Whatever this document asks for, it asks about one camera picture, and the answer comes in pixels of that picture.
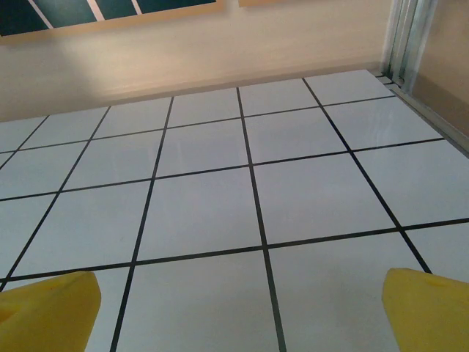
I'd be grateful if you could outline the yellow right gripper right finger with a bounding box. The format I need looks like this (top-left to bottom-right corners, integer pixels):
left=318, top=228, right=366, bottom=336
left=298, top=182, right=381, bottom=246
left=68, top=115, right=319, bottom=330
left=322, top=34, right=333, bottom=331
left=382, top=267, right=469, bottom=352

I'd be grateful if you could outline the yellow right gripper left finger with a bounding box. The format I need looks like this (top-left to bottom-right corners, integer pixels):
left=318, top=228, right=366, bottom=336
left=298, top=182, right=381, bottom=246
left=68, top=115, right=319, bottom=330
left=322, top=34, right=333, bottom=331
left=0, top=271, right=102, bottom=352

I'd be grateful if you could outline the aluminium table side rail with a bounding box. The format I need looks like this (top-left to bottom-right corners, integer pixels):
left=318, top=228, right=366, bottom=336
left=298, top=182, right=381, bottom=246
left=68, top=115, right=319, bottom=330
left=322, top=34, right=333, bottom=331
left=375, top=71, right=469, bottom=158

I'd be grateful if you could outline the aluminium corner post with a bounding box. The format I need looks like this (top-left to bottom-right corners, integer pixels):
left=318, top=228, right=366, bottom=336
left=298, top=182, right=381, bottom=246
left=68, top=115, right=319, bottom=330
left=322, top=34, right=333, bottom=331
left=380, top=0, right=439, bottom=92

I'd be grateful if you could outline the wall panel with flowers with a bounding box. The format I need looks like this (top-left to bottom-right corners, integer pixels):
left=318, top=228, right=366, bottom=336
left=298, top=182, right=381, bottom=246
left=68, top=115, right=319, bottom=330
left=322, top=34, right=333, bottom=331
left=0, top=0, right=228, bottom=47

